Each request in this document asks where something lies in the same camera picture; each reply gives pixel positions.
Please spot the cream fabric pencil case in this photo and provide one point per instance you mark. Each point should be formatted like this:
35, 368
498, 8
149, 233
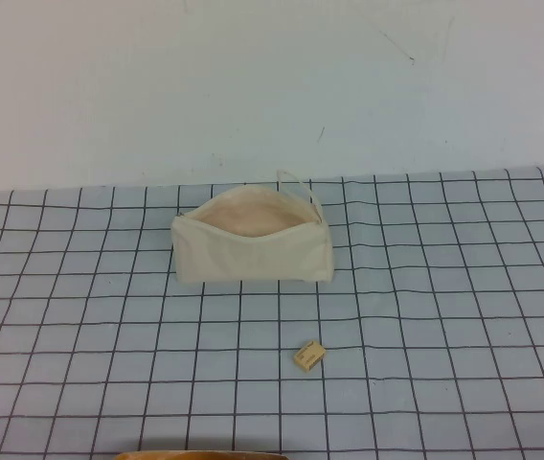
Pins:
253, 259

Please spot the brown wooden rounded object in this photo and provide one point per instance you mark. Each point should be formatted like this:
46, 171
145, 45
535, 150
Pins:
195, 455

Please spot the beige eraser with paper sleeve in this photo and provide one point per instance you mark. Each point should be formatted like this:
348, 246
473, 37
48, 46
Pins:
309, 356

